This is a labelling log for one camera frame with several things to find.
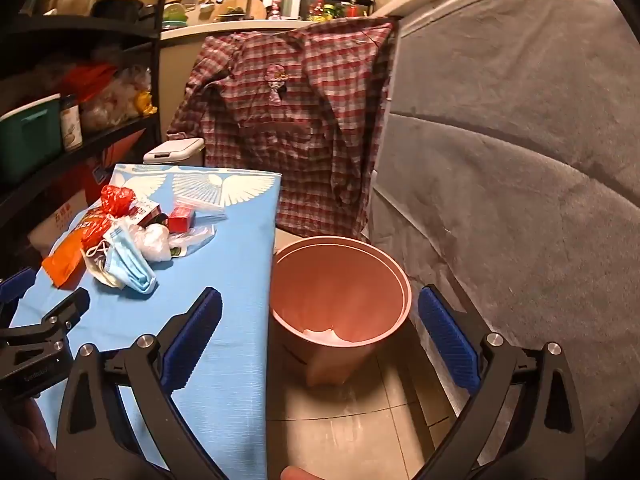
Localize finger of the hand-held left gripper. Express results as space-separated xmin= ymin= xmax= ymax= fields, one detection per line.
xmin=0 ymin=287 xmax=91 ymax=366
xmin=0 ymin=267 xmax=38 ymax=321

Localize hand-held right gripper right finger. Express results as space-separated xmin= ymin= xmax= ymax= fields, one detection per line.
xmin=417 ymin=285 xmax=586 ymax=480

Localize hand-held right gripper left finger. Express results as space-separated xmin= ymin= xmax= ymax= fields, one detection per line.
xmin=54 ymin=287 xmax=228 ymax=480

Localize white face mask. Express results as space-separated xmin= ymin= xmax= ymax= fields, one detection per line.
xmin=82 ymin=245 xmax=126 ymax=288

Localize orange snack wrapper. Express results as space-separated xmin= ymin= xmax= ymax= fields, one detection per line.
xmin=41 ymin=210 xmax=113 ymax=288

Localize blue face mask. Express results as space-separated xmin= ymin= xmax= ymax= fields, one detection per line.
xmin=104 ymin=225 xmax=158 ymax=295

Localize white plastic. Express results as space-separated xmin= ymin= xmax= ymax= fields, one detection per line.
xmin=122 ymin=222 xmax=173 ymax=263

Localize clear plastic wrapper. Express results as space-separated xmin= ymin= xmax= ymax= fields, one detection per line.
xmin=170 ymin=227 xmax=216 ymax=252

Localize pink plastic bin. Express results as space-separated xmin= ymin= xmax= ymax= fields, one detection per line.
xmin=270 ymin=235 xmax=413 ymax=388

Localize small red box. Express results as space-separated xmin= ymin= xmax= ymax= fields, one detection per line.
xmin=167 ymin=206 xmax=196 ymax=233

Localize red plastic bag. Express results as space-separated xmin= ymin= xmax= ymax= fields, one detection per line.
xmin=100 ymin=185 xmax=138 ymax=218

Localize red and white cigarette box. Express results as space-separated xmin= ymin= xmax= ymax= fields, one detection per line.
xmin=132 ymin=199 xmax=163 ymax=226

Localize clear zip bag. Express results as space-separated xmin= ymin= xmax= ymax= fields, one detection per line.
xmin=172 ymin=195 xmax=228 ymax=221

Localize person's left hand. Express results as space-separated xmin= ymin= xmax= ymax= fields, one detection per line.
xmin=0 ymin=400 xmax=56 ymax=471

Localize person's right hand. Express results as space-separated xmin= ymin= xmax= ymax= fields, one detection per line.
xmin=280 ymin=465 xmax=323 ymax=480

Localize blue printed tablecloth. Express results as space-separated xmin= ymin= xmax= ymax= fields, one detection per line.
xmin=9 ymin=162 xmax=282 ymax=480

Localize white sack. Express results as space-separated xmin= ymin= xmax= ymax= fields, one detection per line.
xmin=27 ymin=202 xmax=81 ymax=251

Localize green storage box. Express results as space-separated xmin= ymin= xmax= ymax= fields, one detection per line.
xmin=0 ymin=94 xmax=63 ymax=183

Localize red cardboard box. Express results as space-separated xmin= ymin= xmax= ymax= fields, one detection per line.
xmin=50 ymin=130 xmax=148 ymax=206

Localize spice jar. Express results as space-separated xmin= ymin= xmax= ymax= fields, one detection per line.
xmin=60 ymin=95 xmax=84 ymax=152

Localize white lidded bin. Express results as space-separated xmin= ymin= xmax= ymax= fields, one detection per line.
xmin=142 ymin=137 xmax=206 ymax=168

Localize clear bag of garlic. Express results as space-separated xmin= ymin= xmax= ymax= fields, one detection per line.
xmin=80 ymin=67 xmax=153 ymax=133

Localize red bag on shelf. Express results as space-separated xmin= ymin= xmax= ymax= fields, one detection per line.
xmin=62 ymin=62 xmax=118 ymax=103

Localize red plaid shirt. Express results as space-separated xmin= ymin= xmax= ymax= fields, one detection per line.
xmin=166 ymin=16 xmax=398 ymax=241

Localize black shelf rack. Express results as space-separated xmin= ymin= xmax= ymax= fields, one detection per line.
xmin=0 ymin=0 xmax=173 ymax=261

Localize black pot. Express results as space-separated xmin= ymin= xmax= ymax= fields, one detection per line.
xmin=92 ymin=0 xmax=146 ymax=23

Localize white kitchen counter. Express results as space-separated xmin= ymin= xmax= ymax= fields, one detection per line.
xmin=160 ymin=0 xmax=506 ymax=43

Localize green bowls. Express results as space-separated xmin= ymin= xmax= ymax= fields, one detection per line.
xmin=161 ymin=4 xmax=190 ymax=28

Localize wooden cutting board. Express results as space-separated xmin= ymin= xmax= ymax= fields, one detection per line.
xmin=220 ymin=0 xmax=268 ymax=21

